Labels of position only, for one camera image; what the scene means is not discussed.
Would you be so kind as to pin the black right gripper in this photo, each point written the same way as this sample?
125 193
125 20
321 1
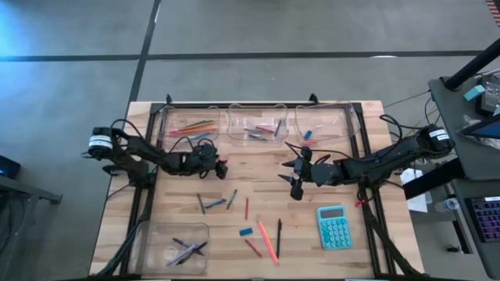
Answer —
324 173

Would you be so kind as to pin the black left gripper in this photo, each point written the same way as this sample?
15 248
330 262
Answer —
197 162

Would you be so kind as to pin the blue Madisi crayon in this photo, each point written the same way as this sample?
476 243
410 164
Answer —
215 203

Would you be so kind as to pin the blue pencil pink cap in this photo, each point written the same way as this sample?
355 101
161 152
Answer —
201 136

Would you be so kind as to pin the small blue eraser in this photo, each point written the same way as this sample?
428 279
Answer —
308 135

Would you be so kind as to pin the small red crayon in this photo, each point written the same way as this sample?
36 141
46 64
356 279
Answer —
247 208

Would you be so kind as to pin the orange pencil pink eraser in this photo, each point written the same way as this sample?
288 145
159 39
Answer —
199 131

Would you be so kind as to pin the dark blue marker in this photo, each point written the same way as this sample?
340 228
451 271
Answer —
277 128

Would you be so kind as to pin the dark green pencil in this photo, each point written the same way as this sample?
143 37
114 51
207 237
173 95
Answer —
203 122

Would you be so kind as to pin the red pen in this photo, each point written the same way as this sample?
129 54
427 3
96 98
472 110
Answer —
265 129

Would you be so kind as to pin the black pen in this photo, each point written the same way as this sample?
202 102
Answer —
279 238
201 247

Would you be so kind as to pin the blue wedge eraser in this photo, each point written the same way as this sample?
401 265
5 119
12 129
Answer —
246 232

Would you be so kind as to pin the yellow pencil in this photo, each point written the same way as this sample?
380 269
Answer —
269 242

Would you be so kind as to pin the purple pen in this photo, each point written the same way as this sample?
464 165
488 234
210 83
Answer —
187 246

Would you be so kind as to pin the lavender pen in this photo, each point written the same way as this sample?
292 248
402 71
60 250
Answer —
181 255

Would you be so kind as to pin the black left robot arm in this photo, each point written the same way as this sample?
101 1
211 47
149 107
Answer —
136 150

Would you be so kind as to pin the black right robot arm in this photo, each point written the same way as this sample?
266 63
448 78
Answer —
390 160

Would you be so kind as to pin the clear plastic bin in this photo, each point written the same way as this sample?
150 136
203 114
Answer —
234 117
168 117
336 117
156 238

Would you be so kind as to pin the teal calculator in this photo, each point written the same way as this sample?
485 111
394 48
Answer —
334 230

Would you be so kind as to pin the black table clamp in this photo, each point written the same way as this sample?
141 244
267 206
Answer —
313 98
168 98

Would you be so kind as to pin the large red Madisi crayon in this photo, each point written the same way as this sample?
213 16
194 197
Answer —
254 248

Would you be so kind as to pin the white paper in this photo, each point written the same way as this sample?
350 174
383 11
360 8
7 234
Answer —
416 201

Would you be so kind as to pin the clear water bottle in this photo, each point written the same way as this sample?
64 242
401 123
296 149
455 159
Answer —
447 205

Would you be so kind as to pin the dark gray desk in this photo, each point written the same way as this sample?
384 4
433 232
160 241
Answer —
449 117

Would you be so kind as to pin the dark tablet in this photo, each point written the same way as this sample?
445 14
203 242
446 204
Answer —
484 129

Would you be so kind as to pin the black keyboard purple keys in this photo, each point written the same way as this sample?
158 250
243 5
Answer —
486 218

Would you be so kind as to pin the teal box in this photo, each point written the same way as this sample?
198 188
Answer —
474 93

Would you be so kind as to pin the black side table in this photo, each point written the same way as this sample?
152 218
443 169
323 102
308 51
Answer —
23 191

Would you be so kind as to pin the black pole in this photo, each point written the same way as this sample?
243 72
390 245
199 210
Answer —
472 64

